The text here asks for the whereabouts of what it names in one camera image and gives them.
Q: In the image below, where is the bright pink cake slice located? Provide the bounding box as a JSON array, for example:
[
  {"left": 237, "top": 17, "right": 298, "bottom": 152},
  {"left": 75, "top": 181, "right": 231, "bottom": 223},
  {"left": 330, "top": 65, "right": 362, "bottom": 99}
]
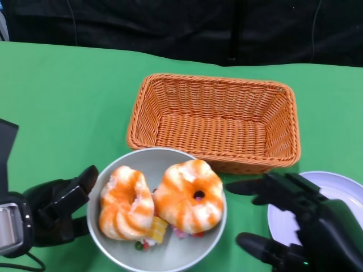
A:
[{"left": 171, "top": 225, "right": 205, "bottom": 239}]

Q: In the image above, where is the pale green bowl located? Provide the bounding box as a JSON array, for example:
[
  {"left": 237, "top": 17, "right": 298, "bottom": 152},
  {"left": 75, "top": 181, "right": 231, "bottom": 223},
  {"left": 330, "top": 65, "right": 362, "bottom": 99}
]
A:
[{"left": 86, "top": 147, "right": 227, "bottom": 272}]

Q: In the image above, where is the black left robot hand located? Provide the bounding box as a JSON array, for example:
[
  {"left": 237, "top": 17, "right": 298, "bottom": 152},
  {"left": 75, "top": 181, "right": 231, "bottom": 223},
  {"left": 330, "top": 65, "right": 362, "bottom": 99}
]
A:
[{"left": 22, "top": 165, "right": 99, "bottom": 247}]

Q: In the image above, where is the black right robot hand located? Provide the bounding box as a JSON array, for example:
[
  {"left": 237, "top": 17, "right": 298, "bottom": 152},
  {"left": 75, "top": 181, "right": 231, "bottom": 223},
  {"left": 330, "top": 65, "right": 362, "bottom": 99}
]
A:
[{"left": 225, "top": 172, "right": 363, "bottom": 272}]

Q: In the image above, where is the orange wicker basket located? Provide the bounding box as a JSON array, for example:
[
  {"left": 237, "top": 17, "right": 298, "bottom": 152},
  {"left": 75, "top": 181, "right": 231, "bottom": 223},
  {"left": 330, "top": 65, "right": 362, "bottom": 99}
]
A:
[{"left": 126, "top": 73, "right": 301, "bottom": 175}]

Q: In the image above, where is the green table cloth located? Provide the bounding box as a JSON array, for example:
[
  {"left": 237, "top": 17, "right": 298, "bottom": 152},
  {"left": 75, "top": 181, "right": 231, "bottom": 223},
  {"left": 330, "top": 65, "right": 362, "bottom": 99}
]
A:
[{"left": 0, "top": 40, "right": 363, "bottom": 272}]

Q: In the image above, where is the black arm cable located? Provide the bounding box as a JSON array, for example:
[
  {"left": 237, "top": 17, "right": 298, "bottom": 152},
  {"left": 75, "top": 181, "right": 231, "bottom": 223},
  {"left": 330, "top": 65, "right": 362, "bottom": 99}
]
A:
[{"left": 0, "top": 251, "right": 46, "bottom": 272}]

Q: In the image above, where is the yellow cake slice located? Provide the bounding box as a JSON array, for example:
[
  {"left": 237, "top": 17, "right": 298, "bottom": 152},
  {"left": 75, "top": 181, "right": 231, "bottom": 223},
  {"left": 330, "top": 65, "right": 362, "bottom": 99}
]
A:
[{"left": 136, "top": 216, "right": 168, "bottom": 252}]

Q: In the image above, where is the lilac plate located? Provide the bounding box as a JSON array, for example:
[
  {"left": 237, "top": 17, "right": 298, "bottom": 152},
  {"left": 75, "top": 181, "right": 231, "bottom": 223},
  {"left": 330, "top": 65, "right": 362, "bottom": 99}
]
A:
[{"left": 267, "top": 171, "right": 363, "bottom": 247}]

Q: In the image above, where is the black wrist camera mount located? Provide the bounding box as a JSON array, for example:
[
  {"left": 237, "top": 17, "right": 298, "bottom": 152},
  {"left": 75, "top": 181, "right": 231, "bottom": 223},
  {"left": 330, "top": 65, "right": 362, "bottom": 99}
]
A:
[{"left": 0, "top": 118, "right": 19, "bottom": 196}]

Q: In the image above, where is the orange glazed ring bread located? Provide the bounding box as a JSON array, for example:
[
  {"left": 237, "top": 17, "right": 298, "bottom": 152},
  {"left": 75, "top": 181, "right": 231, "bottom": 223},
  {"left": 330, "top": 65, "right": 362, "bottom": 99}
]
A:
[
  {"left": 98, "top": 165, "right": 155, "bottom": 241},
  {"left": 153, "top": 159, "right": 224, "bottom": 235}
]

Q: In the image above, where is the black backdrop curtain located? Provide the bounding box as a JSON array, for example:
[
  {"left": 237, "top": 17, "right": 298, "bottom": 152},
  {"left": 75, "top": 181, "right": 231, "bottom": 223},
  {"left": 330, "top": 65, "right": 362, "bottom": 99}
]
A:
[{"left": 0, "top": 0, "right": 363, "bottom": 68}]

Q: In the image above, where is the grey equipment with blue label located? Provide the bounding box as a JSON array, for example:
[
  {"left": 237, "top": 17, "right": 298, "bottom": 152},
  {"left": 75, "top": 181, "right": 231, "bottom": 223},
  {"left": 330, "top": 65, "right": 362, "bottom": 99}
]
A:
[{"left": 0, "top": 2, "right": 10, "bottom": 42}]

